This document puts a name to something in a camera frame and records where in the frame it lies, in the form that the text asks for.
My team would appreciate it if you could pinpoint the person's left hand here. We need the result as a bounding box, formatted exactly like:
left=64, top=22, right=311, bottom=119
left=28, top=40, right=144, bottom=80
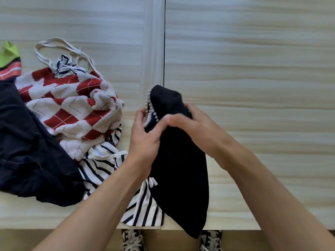
left=126, top=108, right=168, bottom=178

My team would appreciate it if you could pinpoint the person's shoe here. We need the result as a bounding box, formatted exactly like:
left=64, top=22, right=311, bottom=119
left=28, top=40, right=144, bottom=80
left=200, top=230, right=223, bottom=251
left=121, top=229, right=146, bottom=251

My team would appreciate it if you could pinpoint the black and white striped garment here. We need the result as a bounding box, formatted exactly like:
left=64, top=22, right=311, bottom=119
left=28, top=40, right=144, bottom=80
left=35, top=37, right=165, bottom=228

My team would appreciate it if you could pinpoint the green and pink striped garment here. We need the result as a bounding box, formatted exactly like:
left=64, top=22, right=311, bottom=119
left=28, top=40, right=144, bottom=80
left=0, top=40, right=22, bottom=81

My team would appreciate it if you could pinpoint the person's right hand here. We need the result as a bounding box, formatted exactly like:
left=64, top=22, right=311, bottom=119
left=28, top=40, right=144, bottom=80
left=163, top=103, right=231, bottom=160

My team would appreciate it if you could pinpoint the person's right shoe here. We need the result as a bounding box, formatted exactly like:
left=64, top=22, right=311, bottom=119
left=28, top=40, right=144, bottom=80
left=200, top=230, right=223, bottom=251

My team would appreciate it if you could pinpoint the black knit garment with pearls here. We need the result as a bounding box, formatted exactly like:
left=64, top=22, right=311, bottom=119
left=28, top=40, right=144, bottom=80
left=144, top=85, right=210, bottom=239

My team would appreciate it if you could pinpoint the person's left shoe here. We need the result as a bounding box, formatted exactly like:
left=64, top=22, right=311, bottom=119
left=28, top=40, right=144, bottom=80
left=121, top=229, right=146, bottom=251

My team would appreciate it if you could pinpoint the person's left forearm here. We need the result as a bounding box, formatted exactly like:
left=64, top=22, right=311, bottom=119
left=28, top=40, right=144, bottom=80
left=31, top=154, right=150, bottom=251

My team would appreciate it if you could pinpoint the person's right forearm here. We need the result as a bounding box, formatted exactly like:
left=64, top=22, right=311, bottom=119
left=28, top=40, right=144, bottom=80
left=209, top=136, right=335, bottom=251

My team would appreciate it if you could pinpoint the red and white argyle sweater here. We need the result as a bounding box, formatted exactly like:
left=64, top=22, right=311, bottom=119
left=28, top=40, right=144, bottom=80
left=15, top=67, right=125, bottom=161

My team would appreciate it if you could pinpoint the dark navy garment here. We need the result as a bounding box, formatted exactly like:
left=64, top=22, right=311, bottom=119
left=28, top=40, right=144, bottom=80
left=0, top=80, right=85, bottom=207

